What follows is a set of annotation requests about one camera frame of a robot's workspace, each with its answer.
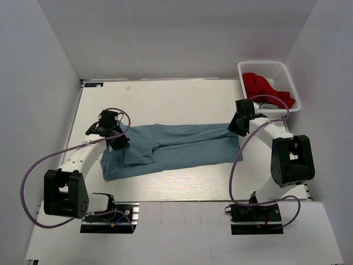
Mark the blue-grey t-shirt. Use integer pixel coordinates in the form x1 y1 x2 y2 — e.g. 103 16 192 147
100 124 240 181

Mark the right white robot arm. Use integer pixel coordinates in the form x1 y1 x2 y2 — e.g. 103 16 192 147
228 99 315 220

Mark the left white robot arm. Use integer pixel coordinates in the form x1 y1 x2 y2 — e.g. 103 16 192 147
44 108 130 220

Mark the grey t-shirt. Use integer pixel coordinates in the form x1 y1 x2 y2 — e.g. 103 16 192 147
258 102 279 110

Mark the red t-shirt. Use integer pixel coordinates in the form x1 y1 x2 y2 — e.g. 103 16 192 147
242 73 296 109

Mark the blue label sticker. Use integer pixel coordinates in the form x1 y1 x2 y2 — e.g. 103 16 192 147
84 82 104 88

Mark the white plastic basket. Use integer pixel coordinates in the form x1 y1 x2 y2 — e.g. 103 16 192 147
238 61 301 113

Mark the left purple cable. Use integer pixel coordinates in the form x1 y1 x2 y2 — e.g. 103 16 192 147
20 107 136 232

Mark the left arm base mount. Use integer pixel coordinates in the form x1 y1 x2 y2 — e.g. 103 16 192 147
80 202 140 234

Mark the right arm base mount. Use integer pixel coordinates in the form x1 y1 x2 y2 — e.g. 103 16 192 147
224 204 284 235

